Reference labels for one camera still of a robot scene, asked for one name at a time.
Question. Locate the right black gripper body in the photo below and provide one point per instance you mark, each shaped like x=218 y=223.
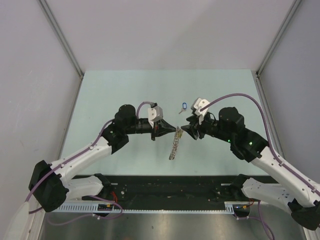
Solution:
x=209 y=126

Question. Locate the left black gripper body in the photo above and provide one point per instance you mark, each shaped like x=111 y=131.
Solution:
x=157 y=125

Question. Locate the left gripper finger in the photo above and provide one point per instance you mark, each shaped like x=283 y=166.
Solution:
x=165 y=125
x=159 y=132

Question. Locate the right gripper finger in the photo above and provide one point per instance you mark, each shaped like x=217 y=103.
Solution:
x=191 y=130
x=192 y=122

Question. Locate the key with blue tag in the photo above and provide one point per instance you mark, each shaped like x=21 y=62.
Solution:
x=184 y=107

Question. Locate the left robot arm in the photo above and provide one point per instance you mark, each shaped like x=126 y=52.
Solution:
x=54 y=183

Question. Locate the white rounded object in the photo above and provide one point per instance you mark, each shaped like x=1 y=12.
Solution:
x=19 y=224

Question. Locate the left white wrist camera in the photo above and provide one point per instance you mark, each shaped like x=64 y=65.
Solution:
x=155 y=113

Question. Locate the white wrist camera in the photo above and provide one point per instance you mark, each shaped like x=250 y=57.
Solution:
x=155 y=113
x=199 y=110

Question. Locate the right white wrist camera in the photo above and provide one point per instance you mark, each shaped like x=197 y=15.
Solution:
x=199 y=110

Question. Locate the right aluminium frame post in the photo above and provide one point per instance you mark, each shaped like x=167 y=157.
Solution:
x=279 y=35

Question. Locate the aluminium frame post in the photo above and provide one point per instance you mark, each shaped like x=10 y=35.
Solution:
x=279 y=35
x=50 y=17

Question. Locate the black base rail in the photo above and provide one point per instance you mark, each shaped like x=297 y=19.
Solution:
x=183 y=191

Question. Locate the grey cable duct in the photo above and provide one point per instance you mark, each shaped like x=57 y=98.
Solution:
x=107 y=208

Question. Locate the left aluminium frame post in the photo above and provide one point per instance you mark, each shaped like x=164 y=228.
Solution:
x=50 y=17

